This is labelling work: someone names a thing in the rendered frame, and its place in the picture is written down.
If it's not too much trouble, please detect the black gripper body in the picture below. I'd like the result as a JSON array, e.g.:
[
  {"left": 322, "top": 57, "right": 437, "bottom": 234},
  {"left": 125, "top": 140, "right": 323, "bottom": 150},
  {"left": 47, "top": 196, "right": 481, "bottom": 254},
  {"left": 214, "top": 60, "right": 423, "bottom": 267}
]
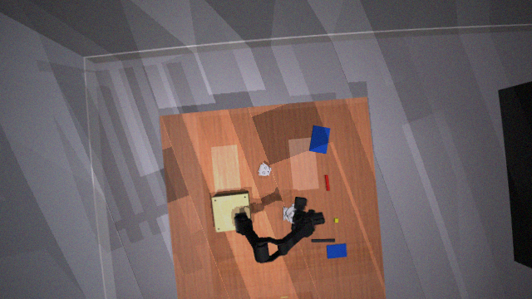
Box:
[{"left": 291, "top": 197, "right": 308, "bottom": 230}]

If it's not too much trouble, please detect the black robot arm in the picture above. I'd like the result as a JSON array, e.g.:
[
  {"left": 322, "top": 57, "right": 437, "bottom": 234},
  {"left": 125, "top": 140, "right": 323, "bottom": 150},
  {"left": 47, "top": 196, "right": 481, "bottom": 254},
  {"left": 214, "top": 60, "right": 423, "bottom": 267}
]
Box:
[{"left": 234, "top": 209, "right": 324, "bottom": 263}]

